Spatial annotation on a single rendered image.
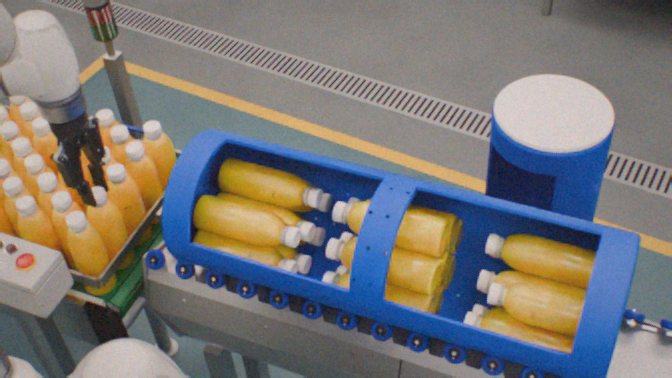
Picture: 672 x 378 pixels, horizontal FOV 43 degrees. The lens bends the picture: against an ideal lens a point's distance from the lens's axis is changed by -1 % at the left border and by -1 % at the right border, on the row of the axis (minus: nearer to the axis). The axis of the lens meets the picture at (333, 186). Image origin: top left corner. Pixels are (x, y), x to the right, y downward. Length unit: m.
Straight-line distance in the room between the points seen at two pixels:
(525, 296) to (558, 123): 0.61
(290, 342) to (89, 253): 0.46
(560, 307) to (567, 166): 0.55
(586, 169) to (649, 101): 1.81
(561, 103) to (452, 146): 1.44
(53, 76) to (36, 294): 0.44
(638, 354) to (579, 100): 0.65
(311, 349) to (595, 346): 0.61
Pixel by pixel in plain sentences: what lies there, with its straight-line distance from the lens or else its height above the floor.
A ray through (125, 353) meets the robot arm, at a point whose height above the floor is 1.34.
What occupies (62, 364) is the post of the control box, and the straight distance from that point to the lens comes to 2.06.
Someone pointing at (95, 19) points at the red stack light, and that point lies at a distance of 2.16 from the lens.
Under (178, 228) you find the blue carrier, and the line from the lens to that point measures 1.68.
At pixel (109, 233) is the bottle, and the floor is 1.02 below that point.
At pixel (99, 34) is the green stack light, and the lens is 2.18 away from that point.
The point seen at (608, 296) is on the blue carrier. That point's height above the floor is 1.21.
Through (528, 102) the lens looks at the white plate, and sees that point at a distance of 2.08.
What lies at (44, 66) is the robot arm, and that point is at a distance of 1.58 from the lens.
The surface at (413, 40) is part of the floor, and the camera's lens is 4.05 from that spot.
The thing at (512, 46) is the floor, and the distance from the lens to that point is 4.03.
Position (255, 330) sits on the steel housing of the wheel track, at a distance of 1.84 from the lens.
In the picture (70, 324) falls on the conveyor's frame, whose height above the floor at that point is 0.79.
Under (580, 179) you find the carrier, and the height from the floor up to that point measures 0.93.
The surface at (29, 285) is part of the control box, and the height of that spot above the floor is 1.10.
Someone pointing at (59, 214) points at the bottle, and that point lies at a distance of 1.87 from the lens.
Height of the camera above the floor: 2.35
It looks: 45 degrees down
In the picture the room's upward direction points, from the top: 5 degrees counter-clockwise
